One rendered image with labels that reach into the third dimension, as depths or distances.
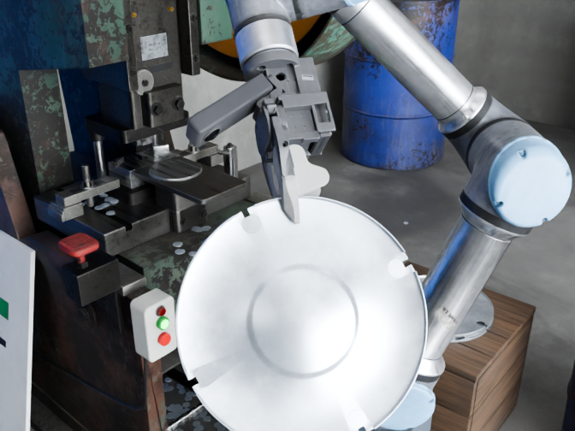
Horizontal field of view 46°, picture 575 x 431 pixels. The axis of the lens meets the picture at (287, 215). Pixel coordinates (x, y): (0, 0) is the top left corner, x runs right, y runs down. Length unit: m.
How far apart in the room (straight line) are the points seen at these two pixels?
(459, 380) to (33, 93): 1.22
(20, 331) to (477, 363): 1.14
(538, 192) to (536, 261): 1.96
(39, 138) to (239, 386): 1.10
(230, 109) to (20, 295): 1.13
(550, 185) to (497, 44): 3.77
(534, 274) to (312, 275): 2.12
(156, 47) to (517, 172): 0.89
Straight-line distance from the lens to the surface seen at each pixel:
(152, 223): 1.59
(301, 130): 0.81
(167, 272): 1.54
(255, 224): 0.79
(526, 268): 2.88
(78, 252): 1.35
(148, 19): 1.55
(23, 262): 1.79
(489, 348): 1.78
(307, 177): 0.79
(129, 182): 1.65
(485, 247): 1.04
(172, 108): 1.58
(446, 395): 1.76
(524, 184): 0.99
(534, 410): 2.18
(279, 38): 0.85
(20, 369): 1.92
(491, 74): 4.80
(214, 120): 0.80
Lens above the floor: 1.39
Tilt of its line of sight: 26 degrees down
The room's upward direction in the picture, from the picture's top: straight up
